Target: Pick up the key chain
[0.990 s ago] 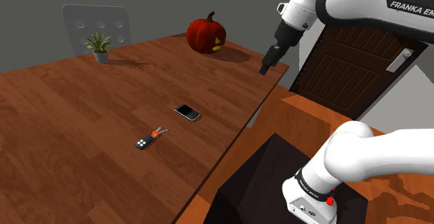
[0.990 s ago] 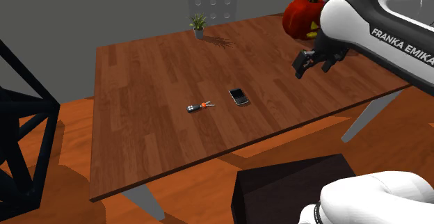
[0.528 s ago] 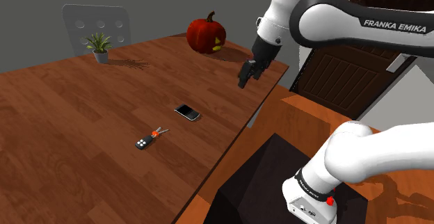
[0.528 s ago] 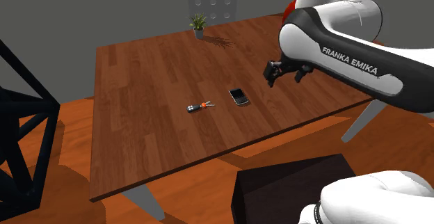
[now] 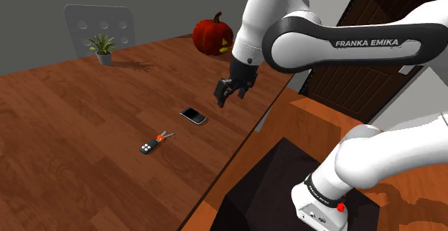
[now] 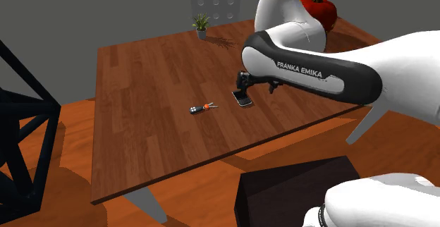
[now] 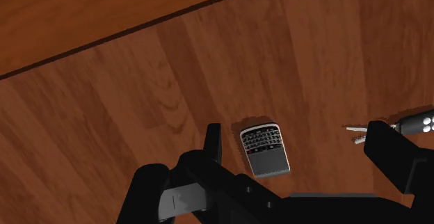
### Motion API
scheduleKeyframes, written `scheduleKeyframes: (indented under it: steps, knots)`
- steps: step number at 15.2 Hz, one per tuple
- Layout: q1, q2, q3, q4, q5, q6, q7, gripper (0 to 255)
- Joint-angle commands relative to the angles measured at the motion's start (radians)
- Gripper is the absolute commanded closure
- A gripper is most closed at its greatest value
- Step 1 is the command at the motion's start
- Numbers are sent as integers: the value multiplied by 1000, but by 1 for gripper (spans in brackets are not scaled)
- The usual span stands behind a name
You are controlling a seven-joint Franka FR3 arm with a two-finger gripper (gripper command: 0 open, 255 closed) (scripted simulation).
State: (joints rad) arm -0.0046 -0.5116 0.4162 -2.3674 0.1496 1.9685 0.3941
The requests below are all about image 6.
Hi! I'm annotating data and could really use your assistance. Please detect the black mobile phone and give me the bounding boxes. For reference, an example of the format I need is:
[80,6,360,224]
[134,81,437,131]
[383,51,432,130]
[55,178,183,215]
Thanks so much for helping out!
[231,90,254,109]

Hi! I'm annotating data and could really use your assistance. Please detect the small green potted plant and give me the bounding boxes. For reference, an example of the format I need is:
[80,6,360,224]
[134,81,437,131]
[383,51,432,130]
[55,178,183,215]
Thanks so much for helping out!
[191,12,212,41]

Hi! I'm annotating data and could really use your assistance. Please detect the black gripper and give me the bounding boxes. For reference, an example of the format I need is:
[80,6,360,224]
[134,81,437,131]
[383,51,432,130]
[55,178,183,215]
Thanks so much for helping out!
[236,70,285,95]

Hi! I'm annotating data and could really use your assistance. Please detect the black metal frame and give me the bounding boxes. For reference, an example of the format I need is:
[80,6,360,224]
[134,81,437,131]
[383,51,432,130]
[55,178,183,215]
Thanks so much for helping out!
[0,39,62,226]

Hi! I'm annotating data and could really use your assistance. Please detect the brown wooden table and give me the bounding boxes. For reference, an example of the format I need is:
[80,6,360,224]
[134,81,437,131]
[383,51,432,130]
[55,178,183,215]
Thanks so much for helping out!
[90,17,391,225]

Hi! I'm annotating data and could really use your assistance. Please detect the black key fob with keys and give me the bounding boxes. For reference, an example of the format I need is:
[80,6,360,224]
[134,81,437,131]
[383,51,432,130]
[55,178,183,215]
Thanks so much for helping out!
[188,101,219,116]

